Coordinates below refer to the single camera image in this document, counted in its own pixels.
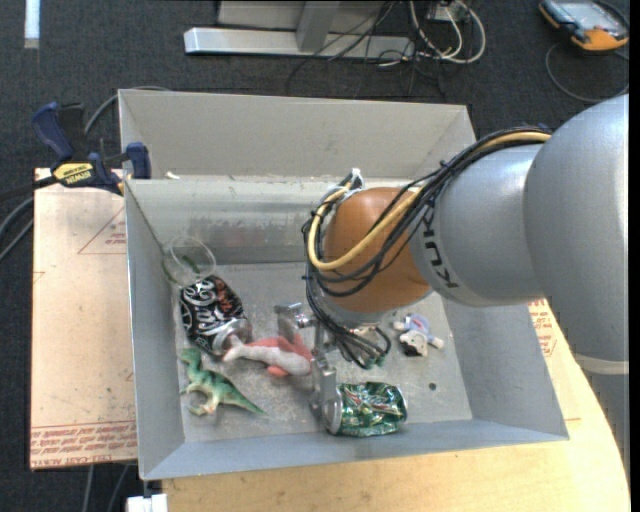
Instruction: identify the green crushed drink can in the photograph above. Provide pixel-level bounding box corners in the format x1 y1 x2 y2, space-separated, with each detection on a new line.
329 381 409 438

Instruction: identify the clear glass cup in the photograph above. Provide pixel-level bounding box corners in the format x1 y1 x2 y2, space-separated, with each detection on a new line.
161 235 218 287

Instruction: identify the blue and white toy animal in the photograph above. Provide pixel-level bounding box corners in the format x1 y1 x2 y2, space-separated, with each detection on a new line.
392 313 445 358

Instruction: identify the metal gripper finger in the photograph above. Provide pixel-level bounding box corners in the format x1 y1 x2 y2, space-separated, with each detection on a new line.
308 361 345 435
273 301 312 343

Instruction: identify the grey metal bin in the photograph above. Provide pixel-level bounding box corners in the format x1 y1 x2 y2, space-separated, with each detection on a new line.
118 88 570 481

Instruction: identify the black crushed drink can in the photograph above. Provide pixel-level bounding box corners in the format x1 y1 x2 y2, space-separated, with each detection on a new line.
179 275 253 357

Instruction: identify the brown cardboard board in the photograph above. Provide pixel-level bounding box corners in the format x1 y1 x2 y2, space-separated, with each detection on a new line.
29 167 584 471

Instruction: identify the pink and white toy fish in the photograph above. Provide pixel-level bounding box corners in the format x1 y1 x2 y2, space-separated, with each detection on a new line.
222 334 314 378

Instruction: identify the green toy dinosaur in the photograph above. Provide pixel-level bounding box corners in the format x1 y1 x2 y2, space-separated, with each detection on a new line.
178 347 267 417

